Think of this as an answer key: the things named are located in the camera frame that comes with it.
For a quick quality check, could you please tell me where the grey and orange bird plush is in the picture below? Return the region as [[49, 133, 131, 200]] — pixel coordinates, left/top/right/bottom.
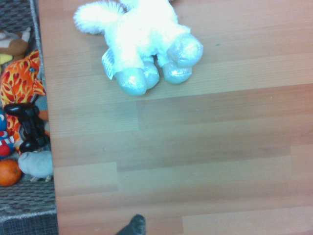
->
[[35, 94, 51, 123]]

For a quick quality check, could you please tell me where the white unicorn stuffed toy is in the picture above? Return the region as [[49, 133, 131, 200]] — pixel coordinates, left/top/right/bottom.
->
[[73, 0, 204, 96]]

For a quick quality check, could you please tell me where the orange fruit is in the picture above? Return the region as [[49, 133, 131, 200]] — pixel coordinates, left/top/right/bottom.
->
[[0, 159, 22, 188]]

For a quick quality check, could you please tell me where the grey woven wicker basket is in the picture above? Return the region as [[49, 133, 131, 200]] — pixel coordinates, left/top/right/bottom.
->
[[0, 0, 60, 235]]

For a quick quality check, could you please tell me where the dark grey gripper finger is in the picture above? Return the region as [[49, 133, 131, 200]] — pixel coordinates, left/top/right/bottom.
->
[[116, 214, 147, 235]]

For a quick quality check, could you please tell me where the orange flame pattern dolphin plush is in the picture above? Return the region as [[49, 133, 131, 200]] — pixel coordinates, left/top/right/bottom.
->
[[0, 49, 47, 155]]

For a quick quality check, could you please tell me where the black game controller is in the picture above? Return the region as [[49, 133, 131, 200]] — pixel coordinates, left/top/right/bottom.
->
[[3, 103, 49, 154]]

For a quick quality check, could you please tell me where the brown monkey plush toy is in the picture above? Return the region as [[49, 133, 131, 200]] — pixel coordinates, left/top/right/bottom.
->
[[0, 26, 32, 56]]

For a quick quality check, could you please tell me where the light grey plush toy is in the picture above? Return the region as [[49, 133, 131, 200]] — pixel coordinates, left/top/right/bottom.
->
[[18, 150, 54, 182]]

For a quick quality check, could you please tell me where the Captain America plush doll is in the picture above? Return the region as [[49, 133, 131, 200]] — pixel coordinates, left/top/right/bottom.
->
[[0, 109, 17, 158]]

